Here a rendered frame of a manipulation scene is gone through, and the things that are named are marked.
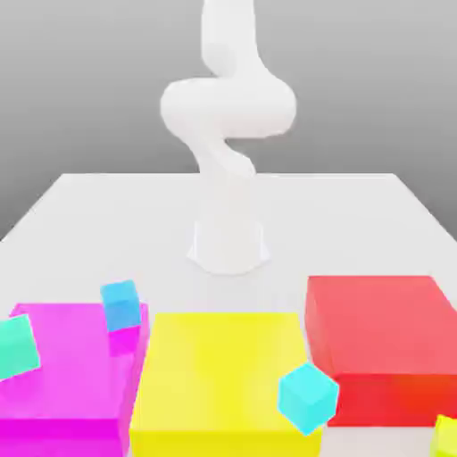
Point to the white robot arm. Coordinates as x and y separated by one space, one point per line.
228 107

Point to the small blue cube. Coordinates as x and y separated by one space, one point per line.
121 307

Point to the small magenta cube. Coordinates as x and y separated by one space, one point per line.
123 341

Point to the small cyan cube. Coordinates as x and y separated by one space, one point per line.
309 398

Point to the small teal cube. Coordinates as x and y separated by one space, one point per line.
16 346

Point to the small lime cube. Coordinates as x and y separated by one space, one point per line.
446 439

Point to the large yellow box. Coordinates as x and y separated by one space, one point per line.
214 375

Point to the large red box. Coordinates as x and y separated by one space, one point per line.
385 328

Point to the large magenta box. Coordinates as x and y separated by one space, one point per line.
71 375

